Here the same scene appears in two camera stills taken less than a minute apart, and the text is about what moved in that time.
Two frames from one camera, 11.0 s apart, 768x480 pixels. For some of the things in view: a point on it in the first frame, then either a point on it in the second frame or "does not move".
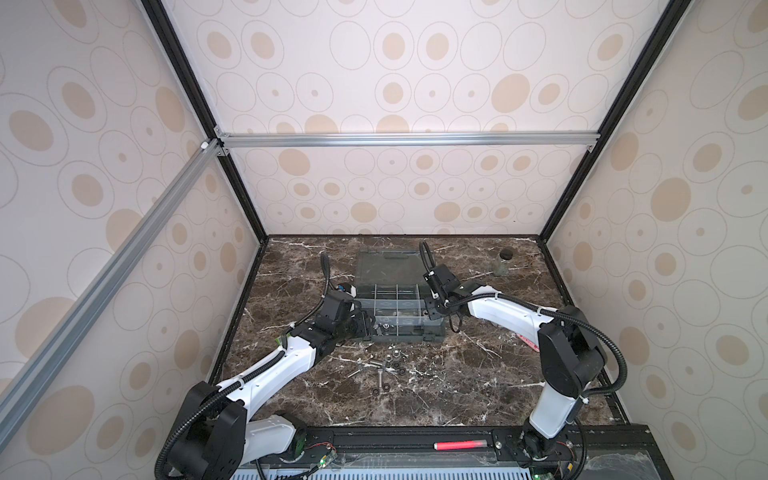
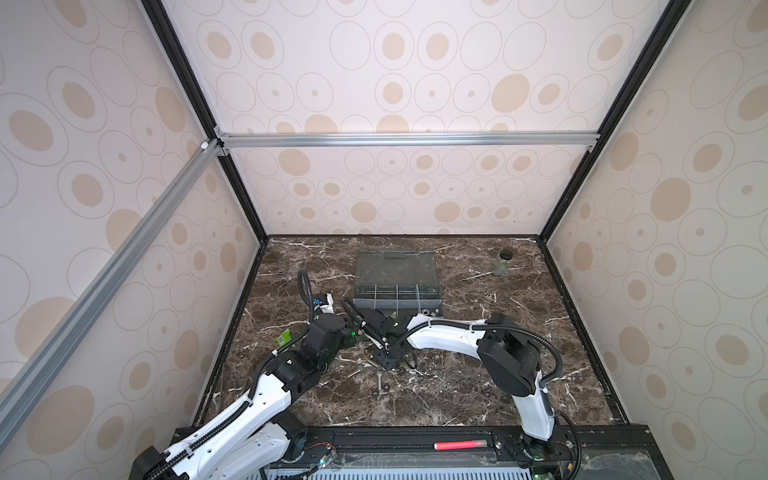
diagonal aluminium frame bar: (106, 279) does not move
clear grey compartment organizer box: (391, 288) does not move
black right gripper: (431, 312) → (386, 364)
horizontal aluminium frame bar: (281, 140) does not move
